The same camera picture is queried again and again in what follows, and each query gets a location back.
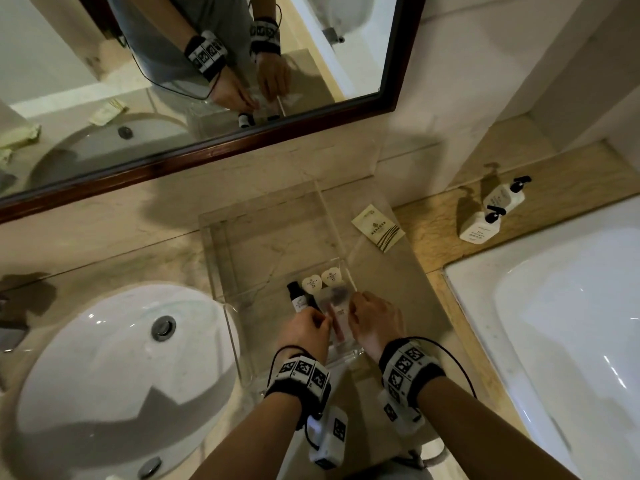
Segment person's right hand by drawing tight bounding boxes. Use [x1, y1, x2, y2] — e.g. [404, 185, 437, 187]
[347, 289, 407, 364]

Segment person's left hand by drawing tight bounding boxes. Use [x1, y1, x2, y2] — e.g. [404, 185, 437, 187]
[276, 307, 335, 365]

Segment small dark toiletries bottle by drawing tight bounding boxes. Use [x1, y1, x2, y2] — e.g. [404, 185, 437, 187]
[285, 280, 321, 315]

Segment white amenity packet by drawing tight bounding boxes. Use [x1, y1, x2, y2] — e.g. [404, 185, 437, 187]
[322, 289, 363, 353]

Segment transparent tray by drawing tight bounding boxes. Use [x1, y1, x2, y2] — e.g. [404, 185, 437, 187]
[199, 179, 371, 395]

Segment cream square amenity packet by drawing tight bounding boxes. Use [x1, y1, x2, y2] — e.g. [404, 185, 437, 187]
[351, 204, 406, 253]

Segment person's right forearm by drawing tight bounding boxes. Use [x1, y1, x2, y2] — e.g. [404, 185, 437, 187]
[415, 377, 583, 480]

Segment person's left forearm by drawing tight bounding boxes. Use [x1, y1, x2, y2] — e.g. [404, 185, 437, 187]
[189, 394, 303, 480]

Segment chrome sink drain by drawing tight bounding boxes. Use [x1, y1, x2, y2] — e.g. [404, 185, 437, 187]
[151, 315, 179, 342]

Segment white sink basin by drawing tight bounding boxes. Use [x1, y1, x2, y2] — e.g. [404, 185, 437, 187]
[0, 280, 242, 480]

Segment black wristband with marker tags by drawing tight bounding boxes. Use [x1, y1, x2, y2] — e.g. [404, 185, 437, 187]
[378, 339, 447, 408]
[265, 352, 332, 411]

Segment white pump bottle black pump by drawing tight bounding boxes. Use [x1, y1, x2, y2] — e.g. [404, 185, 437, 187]
[459, 204, 507, 244]
[482, 175, 532, 215]

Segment white bathtub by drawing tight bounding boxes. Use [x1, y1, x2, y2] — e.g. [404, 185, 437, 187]
[443, 194, 640, 480]

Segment black cable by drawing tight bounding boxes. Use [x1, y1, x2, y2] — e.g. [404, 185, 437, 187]
[405, 336, 479, 401]
[266, 344, 321, 448]

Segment white wrist camera marker tags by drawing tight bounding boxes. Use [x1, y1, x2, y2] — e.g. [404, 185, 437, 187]
[305, 405, 349, 469]
[382, 389, 426, 435]

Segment mirror with dark wooden frame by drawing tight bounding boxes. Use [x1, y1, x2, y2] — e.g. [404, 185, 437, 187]
[0, 0, 429, 223]

